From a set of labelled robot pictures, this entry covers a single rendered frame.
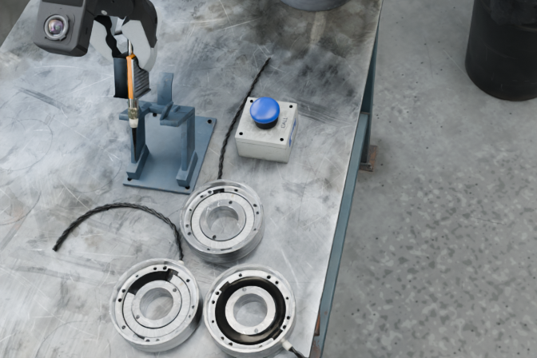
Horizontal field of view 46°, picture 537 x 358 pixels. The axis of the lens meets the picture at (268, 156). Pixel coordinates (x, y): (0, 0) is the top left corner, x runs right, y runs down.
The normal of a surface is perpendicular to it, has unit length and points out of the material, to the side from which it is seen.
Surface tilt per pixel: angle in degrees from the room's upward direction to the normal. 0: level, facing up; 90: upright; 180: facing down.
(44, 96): 0
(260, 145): 90
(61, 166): 0
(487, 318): 0
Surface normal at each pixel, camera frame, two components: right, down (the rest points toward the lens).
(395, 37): -0.09, -0.55
